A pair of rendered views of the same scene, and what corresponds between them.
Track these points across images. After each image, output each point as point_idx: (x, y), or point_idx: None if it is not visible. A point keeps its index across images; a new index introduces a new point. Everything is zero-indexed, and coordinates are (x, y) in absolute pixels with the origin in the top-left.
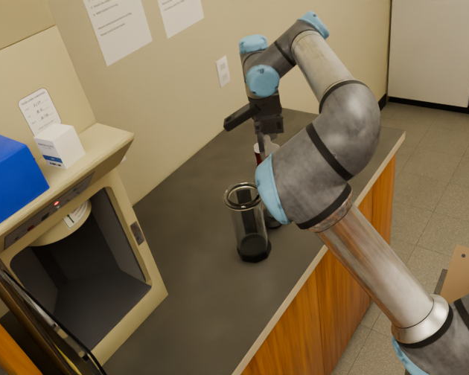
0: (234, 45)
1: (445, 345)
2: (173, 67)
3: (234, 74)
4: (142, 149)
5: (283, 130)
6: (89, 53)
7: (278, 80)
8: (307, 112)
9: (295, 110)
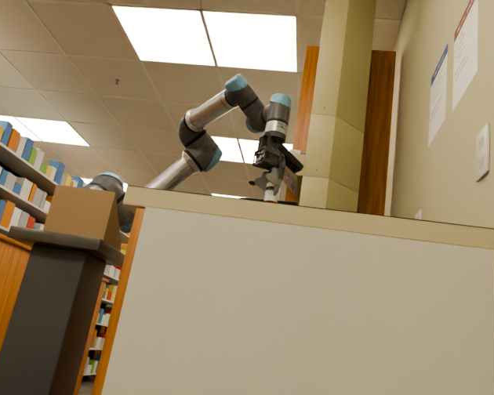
0: None
1: None
2: (450, 146)
3: None
4: None
5: (252, 163)
6: (426, 137)
7: (245, 120)
8: (339, 211)
9: (369, 214)
